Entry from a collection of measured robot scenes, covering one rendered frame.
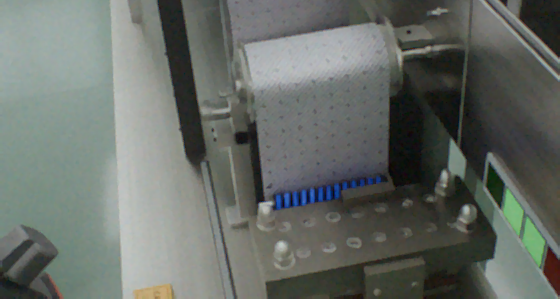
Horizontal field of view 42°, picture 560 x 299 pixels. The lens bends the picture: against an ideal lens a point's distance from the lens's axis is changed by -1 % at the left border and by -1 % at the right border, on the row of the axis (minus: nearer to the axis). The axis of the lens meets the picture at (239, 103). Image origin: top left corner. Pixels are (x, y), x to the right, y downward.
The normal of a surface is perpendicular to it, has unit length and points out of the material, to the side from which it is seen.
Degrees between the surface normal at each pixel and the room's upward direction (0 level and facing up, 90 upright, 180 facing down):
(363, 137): 90
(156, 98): 0
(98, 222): 0
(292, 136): 90
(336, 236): 0
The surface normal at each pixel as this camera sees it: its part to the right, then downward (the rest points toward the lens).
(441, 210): -0.10, -0.82
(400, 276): 0.16, 0.55
